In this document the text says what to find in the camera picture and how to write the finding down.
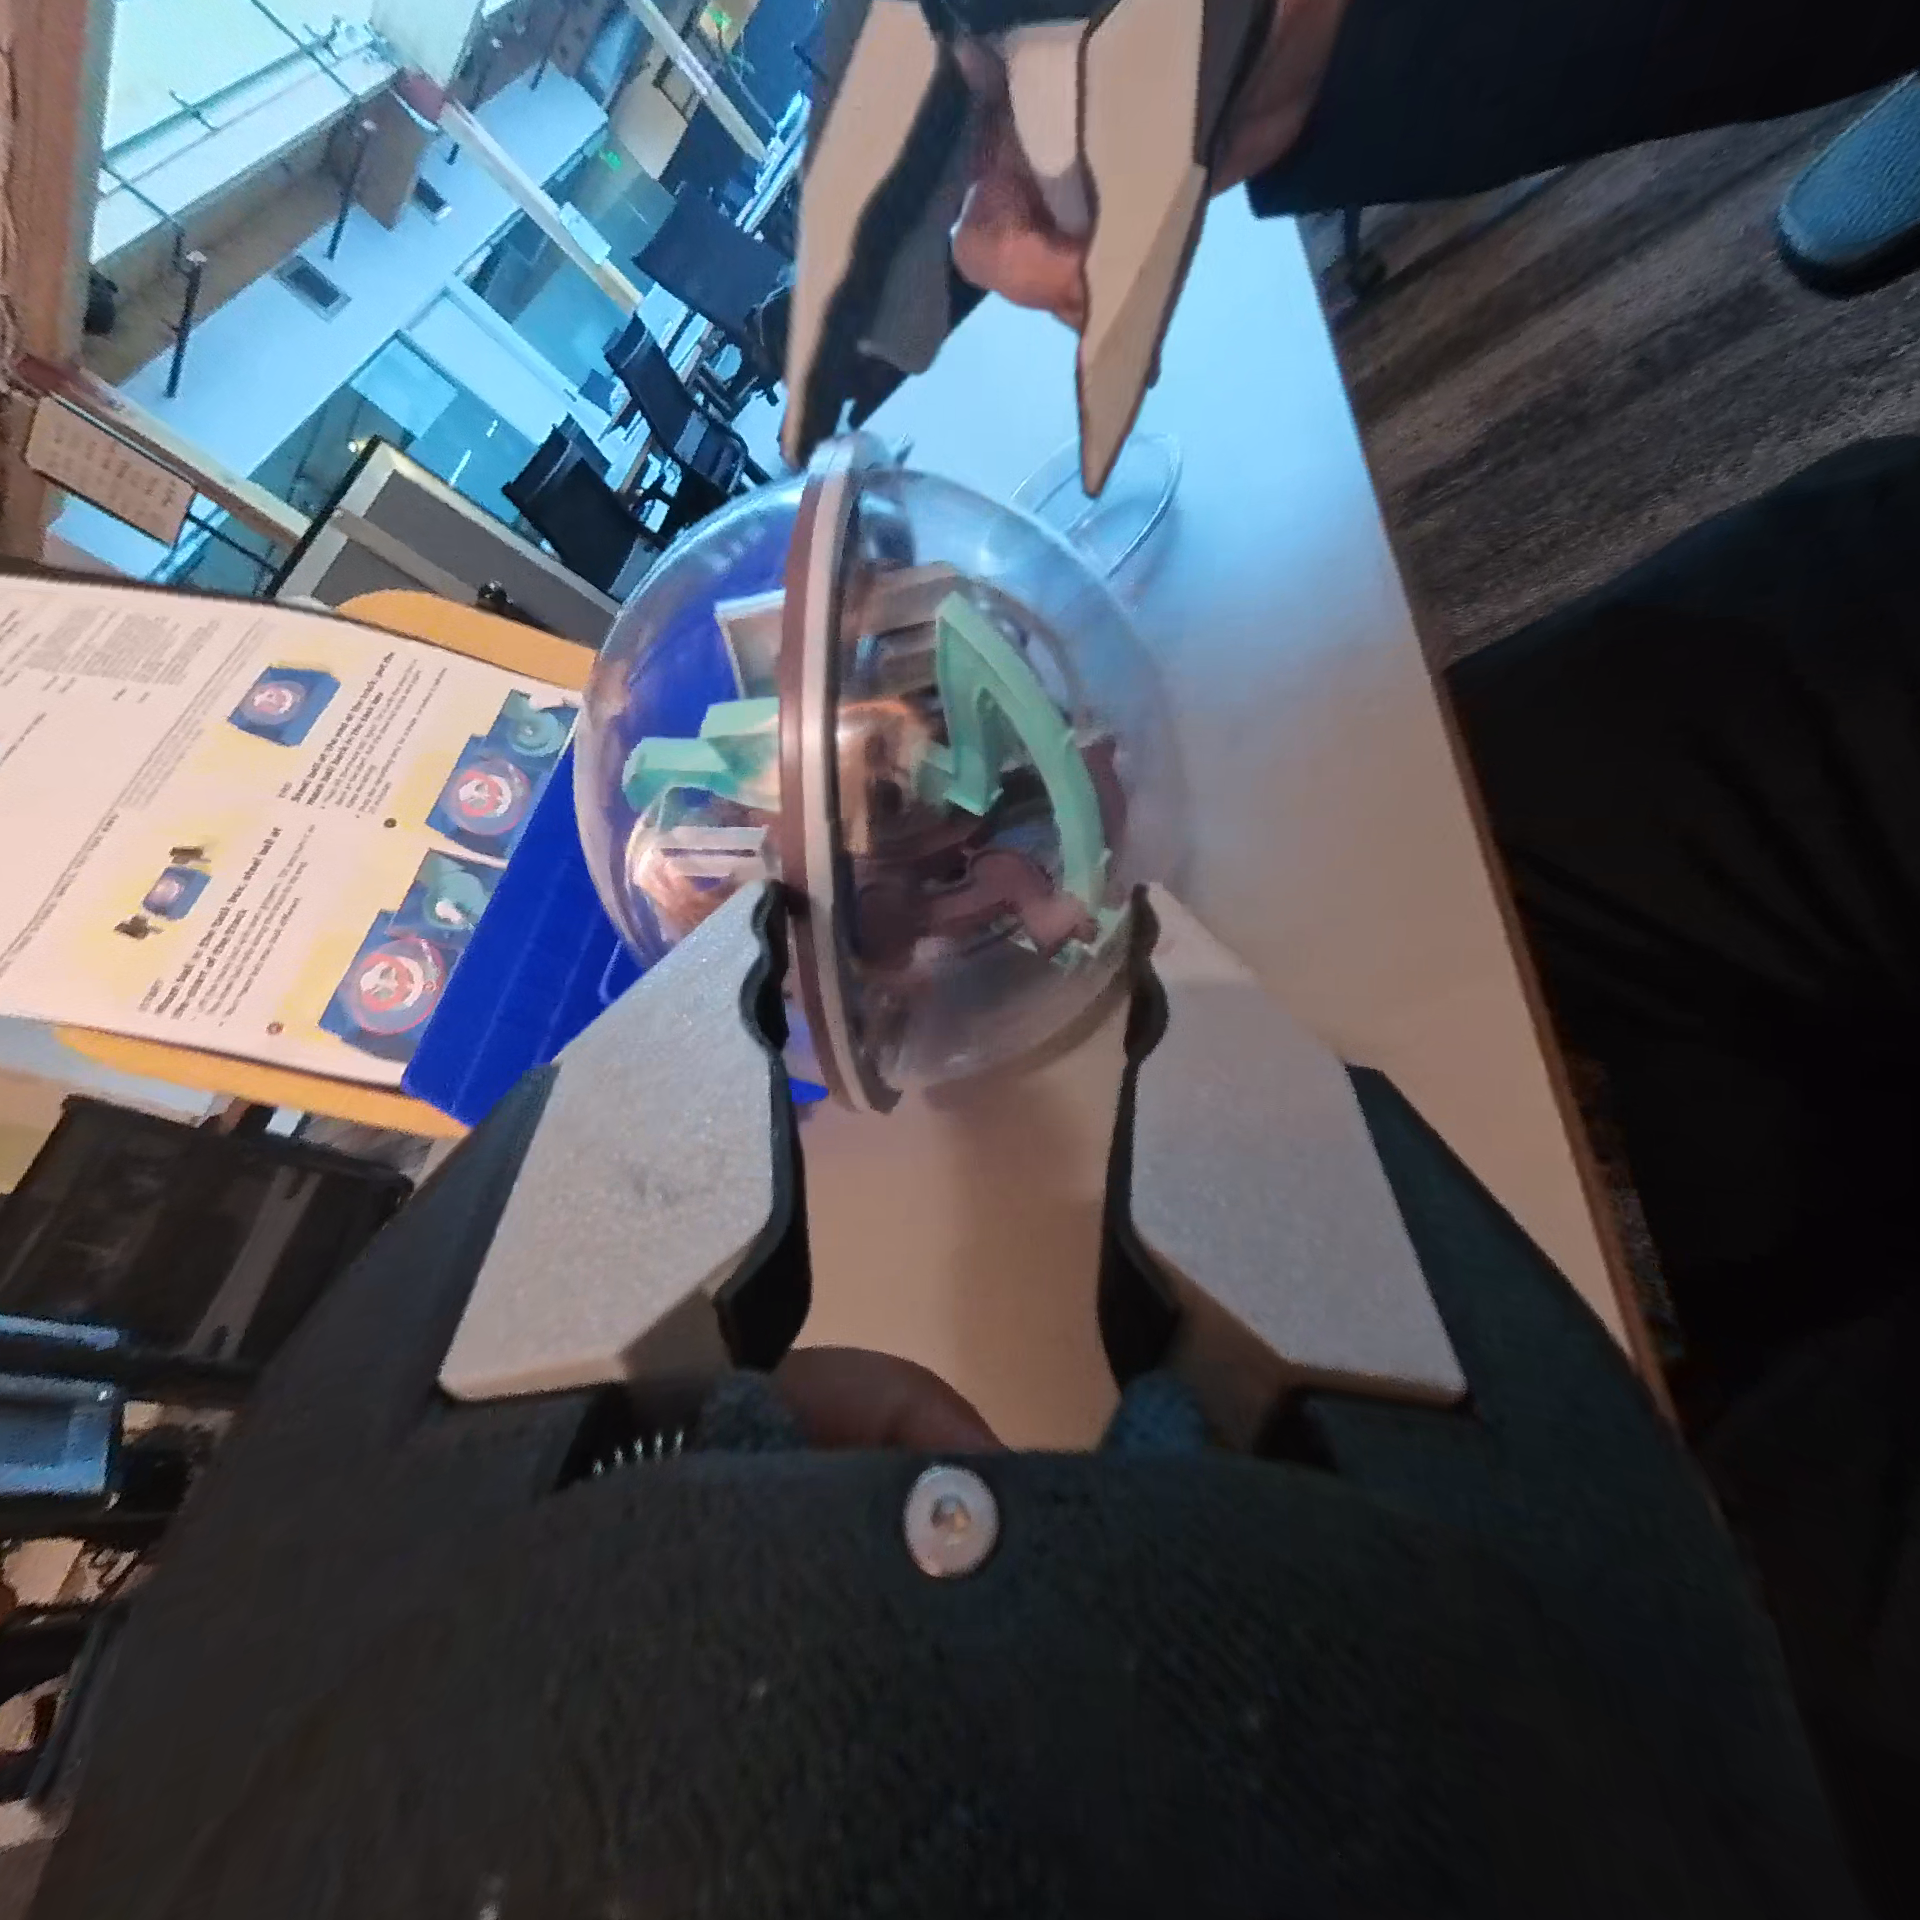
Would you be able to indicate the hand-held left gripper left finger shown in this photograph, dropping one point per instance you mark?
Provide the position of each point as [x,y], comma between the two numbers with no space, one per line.
[629,1185]

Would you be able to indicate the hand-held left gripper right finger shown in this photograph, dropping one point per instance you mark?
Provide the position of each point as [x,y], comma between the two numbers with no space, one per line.
[1276,1200]

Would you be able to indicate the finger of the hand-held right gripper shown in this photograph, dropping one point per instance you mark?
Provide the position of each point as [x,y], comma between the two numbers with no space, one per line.
[1147,180]
[855,195]

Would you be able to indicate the clear plastic maze ball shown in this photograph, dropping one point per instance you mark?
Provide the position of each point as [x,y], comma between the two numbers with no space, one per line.
[900,779]

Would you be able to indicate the person's right hand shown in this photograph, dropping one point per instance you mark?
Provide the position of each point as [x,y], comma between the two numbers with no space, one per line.
[1027,210]

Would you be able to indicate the person's left hand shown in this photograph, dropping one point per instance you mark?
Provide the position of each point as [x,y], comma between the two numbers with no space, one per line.
[885,1403]

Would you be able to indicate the blue plastic bin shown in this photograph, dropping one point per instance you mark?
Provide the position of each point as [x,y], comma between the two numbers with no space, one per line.
[517,975]

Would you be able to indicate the black chair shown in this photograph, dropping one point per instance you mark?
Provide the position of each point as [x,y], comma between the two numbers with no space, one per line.
[674,383]
[599,503]

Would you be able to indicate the black case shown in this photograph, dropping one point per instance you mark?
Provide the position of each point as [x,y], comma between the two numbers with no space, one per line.
[179,1229]

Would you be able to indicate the person's dark pants leg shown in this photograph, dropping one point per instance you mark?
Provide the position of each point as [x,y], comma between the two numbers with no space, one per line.
[1724,1050]

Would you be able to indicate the illustrated instruction sheet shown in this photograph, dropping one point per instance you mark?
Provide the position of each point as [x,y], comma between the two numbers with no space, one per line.
[224,811]

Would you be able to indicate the yellow board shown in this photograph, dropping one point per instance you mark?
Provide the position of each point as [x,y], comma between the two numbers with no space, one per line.
[495,637]

